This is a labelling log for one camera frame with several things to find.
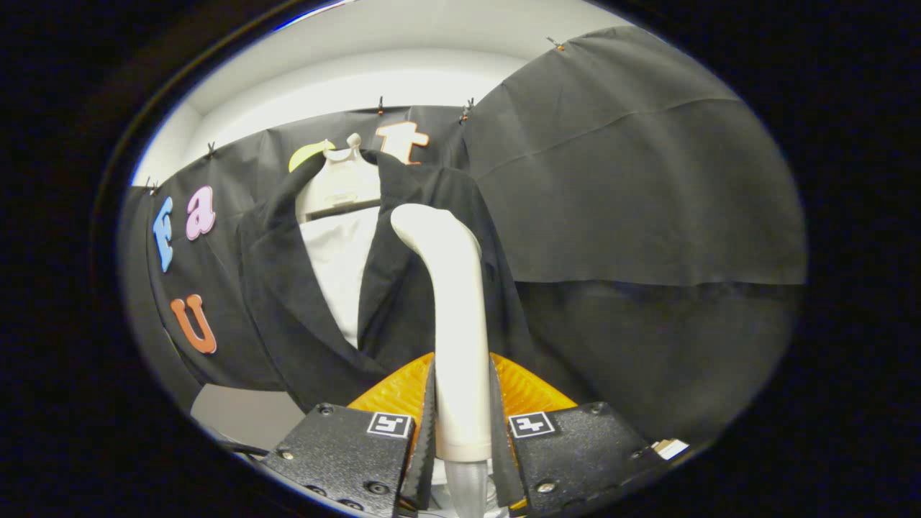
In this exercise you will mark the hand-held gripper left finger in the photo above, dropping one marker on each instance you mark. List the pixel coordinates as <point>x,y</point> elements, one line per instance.
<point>345,453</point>

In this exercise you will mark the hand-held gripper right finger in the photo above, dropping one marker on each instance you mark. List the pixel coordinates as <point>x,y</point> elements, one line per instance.
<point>575,450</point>

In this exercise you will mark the black jacket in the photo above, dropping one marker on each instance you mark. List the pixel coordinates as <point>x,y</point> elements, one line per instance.
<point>288,309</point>

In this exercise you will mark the white garment steamer nozzle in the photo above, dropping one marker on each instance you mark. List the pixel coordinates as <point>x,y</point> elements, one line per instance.
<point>460,338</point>

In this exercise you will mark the grey cabinet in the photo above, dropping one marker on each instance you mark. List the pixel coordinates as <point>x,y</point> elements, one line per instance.
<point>245,417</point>

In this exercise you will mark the white mannequin torso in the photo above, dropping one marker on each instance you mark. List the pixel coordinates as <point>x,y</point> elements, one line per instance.
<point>338,266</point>

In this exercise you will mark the white plastic hanger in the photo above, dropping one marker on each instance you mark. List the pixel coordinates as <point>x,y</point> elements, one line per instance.
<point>338,183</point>

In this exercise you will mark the black backdrop cloth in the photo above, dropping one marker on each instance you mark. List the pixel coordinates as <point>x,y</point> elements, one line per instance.
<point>633,180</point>

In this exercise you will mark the row of backdrop clips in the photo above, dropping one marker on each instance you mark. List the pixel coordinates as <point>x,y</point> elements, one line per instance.
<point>380,106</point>

